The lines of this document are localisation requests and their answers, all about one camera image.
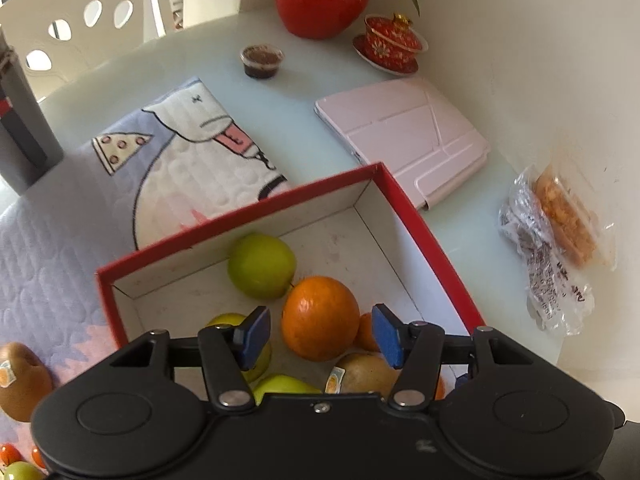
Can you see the green apple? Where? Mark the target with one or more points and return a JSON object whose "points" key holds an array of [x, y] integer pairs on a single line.
{"points": [[227, 319], [261, 265], [20, 473], [285, 386]]}

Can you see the orange snack packet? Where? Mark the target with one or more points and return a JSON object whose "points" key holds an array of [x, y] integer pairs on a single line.
{"points": [[567, 217]]}

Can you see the red cardboard box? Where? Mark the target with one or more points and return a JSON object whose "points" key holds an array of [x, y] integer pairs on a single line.
{"points": [[345, 240]]}

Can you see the small orange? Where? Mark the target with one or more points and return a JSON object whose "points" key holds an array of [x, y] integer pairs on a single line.
{"points": [[365, 333], [439, 389]]}

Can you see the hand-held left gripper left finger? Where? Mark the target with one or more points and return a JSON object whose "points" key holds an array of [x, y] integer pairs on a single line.
{"points": [[255, 337]]}

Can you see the clear printed plastic bag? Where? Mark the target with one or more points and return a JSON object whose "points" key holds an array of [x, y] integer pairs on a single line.
{"points": [[545, 280]]}

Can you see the pink tablet case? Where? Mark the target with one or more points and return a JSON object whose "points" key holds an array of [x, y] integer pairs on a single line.
{"points": [[405, 135]]}

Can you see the red lidded teacup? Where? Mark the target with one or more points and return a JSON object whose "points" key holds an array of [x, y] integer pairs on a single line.
{"points": [[387, 35]]}

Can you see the red saucer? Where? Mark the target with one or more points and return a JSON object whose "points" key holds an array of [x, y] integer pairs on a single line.
{"points": [[395, 64]]}

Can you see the brown kiwi with round sticker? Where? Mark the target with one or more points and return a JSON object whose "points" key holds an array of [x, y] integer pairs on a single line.
{"points": [[365, 373]]}

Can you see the tiny orange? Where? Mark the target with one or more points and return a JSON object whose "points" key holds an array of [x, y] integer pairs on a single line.
{"points": [[10, 454], [39, 456]]}

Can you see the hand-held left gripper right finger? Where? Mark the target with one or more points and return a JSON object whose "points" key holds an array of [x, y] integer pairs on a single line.
{"points": [[387, 336]]}

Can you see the small plastic sauce cup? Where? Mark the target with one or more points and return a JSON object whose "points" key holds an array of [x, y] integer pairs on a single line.
{"points": [[261, 62]]}

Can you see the large orange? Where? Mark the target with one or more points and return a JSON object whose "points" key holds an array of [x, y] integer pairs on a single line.
{"points": [[320, 319]]}

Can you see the white plastic chair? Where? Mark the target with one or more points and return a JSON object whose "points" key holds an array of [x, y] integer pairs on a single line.
{"points": [[75, 15]]}

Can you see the brown kiwi with oval sticker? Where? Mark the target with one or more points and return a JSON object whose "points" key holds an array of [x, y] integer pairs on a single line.
{"points": [[22, 382]]}

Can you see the cartoon printed blanket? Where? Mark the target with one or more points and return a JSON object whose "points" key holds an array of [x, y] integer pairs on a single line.
{"points": [[60, 240]]}

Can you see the grey thermos bottle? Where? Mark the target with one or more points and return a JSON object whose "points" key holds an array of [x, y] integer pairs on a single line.
{"points": [[22, 125]]}

